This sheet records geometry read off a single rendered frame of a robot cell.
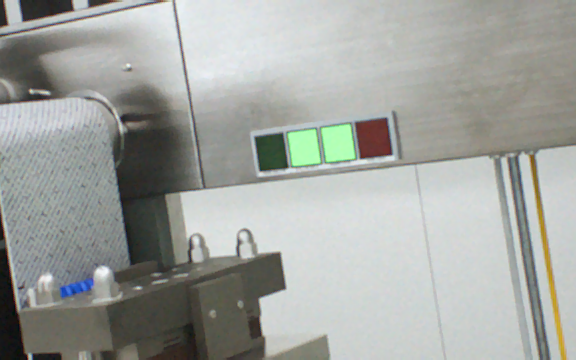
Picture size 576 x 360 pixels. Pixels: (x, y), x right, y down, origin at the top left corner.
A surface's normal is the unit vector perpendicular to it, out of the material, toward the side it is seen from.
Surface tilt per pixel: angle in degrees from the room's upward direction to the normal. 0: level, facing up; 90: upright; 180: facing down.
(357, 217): 90
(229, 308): 90
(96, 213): 90
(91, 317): 90
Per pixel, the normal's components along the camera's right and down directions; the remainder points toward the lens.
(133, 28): -0.56, 0.14
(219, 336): 0.81, -0.10
